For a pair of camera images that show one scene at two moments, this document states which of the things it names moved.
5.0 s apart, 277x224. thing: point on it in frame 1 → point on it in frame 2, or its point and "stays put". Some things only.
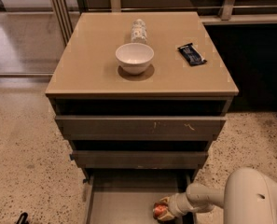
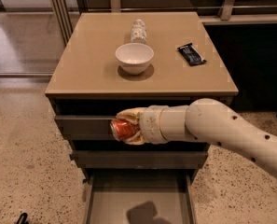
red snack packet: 159,208 → 122,129
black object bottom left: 22,218 stays put
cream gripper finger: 167,217 → 136,139
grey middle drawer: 137,160 stays put
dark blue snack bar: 190,54 stays put
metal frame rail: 64,25 stays put
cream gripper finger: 165,200 → 131,114
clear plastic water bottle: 139,34 stays put
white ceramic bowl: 134,58 stays put
